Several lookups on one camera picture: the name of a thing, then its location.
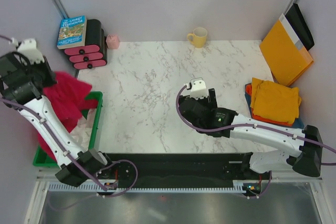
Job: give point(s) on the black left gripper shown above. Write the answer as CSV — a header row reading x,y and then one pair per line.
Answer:
x,y
45,66

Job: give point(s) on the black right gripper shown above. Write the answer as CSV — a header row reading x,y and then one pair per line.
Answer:
x,y
212,96

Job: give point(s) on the crimson red t-shirt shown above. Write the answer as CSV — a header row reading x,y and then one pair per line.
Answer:
x,y
67,94

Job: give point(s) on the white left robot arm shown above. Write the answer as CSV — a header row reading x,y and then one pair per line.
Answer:
x,y
76,164

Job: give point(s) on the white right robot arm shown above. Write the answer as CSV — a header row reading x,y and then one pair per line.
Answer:
x,y
296,149

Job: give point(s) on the blue treehouse paperback book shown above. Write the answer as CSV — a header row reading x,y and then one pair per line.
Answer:
x,y
72,32

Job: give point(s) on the yellow ceramic mug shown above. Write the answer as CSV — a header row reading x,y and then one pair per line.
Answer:
x,y
198,37

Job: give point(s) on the black pink drawer organizer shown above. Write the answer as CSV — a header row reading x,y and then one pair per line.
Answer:
x,y
94,53

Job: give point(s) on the white crumpled t-shirt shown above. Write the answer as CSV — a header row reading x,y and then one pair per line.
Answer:
x,y
82,132

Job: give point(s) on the small pink box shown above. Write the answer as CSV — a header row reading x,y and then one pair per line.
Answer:
x,y
112,41

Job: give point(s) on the orange padded envelope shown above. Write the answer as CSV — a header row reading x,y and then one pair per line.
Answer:
x,y
284,53

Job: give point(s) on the green plastic tray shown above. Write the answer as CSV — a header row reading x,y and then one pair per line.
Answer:
x,y
93,100

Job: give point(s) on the folded blue t-shirt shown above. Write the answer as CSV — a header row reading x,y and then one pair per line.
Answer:
x,y
298,124

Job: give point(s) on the black folder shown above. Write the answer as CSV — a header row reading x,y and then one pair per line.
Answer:
x,y
298,23

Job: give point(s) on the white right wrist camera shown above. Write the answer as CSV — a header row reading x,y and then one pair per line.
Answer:
x,y
198,89

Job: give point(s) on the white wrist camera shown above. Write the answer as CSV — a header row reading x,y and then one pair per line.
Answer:
x,y
28,48
198,89

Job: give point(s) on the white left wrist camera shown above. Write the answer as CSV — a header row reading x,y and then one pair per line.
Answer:
x,y
28,48

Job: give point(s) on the aluminium frame rail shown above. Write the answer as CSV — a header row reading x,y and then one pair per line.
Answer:
x,y
289,176

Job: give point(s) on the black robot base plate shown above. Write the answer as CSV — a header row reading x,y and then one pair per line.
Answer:
x,y
180,171

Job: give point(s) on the white slotted cable duct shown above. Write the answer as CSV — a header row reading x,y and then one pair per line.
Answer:
x,y
91,187

